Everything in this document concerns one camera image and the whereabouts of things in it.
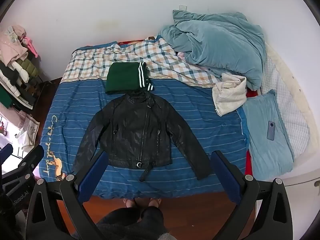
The person's legs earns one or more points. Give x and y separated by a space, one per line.
132 222

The plaid bed sheet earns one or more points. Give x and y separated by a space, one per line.
100 60

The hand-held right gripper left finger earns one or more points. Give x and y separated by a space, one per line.
93 172

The small pink cloth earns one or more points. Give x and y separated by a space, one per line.
181 55

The cream fleece blanket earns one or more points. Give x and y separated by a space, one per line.
230 95

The white quilted headboard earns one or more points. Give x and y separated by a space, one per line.
287 92

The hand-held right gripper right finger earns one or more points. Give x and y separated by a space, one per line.
225 173

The black clothes rack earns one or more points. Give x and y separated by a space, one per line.
40 85

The red sheet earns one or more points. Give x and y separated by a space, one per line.
249 162

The green sweater with white stripes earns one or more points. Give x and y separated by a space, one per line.
122 77

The black leather jacket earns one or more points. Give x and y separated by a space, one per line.
135 130

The white wall socket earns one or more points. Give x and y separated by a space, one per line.
182 7

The blue striped bed sheet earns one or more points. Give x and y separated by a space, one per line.
200 130

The teal duvet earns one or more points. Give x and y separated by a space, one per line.
220 45

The light blue pillow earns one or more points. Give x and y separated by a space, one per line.
265 155

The grey smartphone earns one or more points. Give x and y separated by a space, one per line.
271 130

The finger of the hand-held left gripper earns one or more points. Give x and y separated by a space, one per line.
31 156
5 152

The cream floral cloth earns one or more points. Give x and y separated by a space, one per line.
30 131

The pile of clothes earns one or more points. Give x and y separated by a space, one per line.
12 55

